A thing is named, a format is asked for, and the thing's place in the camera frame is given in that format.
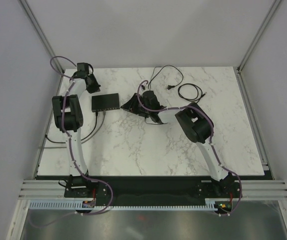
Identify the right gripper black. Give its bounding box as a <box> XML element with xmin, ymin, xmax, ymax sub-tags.
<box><xmin>120</xmin><ymin>93</ymin><xmax>151</xmax><ymax>115</ymax></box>

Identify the black network switch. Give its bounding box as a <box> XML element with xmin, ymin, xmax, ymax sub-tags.
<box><xmin>91</xmin><ymin>93</ymin><xmax>120</xmax><ymax>113</ymax></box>

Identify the black ethernet cable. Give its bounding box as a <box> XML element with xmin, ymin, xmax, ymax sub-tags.
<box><xmin>44</xmin><ymin>111</ymin><xmax>99</xmax><ymax>144</ymax></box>
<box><xmin>177</xmin><ymin>83</ymin><xmax>208</xmax><ymax>102</ymax></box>

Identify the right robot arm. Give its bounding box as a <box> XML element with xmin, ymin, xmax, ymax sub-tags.
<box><xmin>121</xmin><ymin>90</ymin><xmax>234</xmax><ymax>197</ymax></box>

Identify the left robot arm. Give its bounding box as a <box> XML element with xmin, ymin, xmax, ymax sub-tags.
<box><xmin>52</xmin><ymin>62</ymin><xmax>101</xmax><ymax>198</ymax></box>

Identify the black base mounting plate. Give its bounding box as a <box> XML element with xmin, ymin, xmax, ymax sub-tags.
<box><xmin>75</xmin><ymin>176</ymin><xmax>241</xmax><ymax>206</ymax></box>

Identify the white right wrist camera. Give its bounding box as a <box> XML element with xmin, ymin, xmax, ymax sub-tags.
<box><xmin>141</xmin><ymin>84</ymin><xmax>147</xmax><ymax>90</ymax></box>

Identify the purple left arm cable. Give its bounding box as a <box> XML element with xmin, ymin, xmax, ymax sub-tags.
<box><xmin>49</xmin><ymin>55</ymin><xmax>114</xmax><ymax>216</ymax></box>

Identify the left aluminium frame post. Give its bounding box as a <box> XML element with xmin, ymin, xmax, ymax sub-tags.
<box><xmin>18</xmin><ymin>0</ymin><xmax>66</xmax><ymax>73</ymax></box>

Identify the aluminium frame post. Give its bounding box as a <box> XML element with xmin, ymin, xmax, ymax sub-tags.
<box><xmin>236</xmin><ymin>0</ymin><xmax>283</xmax><ymax>74</ymax></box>
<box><xmin>18</xmin><ymin>0</ymin><xmax>66</xmax><ymax>73</ymax></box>

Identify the white slotted cable duct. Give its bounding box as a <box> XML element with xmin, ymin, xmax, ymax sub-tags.
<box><xmin>29</xmin><ymin>199</ymin><xmax>231</xmax><ymax>211</ymax></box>

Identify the right aluminium frame post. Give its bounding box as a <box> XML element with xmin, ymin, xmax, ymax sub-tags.
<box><xmin>236</xmin><ymin>0</ymin><xmax>283</xmax><ymax>74</ymax></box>

